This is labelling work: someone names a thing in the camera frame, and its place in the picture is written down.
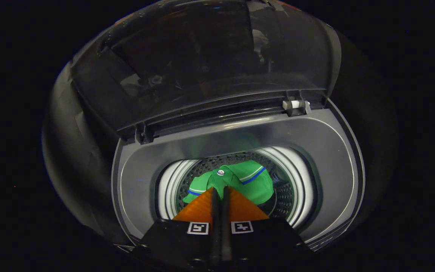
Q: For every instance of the dark grey washing machine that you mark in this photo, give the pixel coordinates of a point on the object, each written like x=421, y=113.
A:
x=327, y=151

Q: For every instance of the green polo shirt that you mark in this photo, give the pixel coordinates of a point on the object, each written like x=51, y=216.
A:
x=255, y=187

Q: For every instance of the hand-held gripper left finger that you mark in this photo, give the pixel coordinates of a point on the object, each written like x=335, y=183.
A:
x=214, y=215

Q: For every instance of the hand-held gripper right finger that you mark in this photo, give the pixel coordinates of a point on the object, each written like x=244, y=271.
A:
x=226, y=215

